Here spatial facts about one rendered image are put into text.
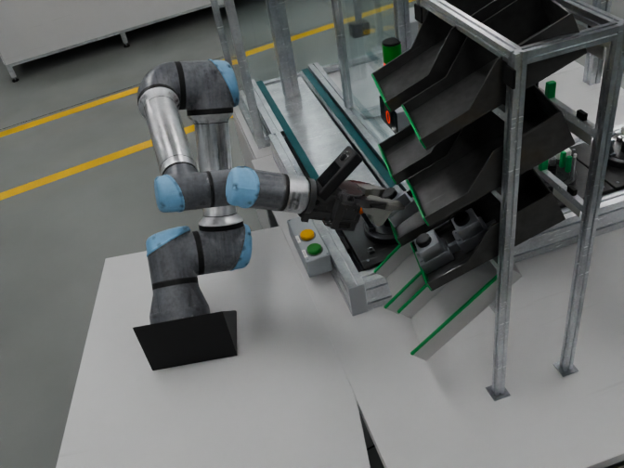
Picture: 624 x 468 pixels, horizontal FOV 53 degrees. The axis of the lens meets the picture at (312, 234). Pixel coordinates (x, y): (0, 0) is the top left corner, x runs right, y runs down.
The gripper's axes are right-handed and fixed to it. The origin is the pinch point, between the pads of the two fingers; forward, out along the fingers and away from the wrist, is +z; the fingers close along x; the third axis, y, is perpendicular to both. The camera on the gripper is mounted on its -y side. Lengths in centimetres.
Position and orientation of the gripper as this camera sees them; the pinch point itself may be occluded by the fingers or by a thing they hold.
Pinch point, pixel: (396, 197)
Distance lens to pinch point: 132.9
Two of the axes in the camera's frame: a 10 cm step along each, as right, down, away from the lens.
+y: -2.6, 8.6, 4.4
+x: 2.7, 5.0, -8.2
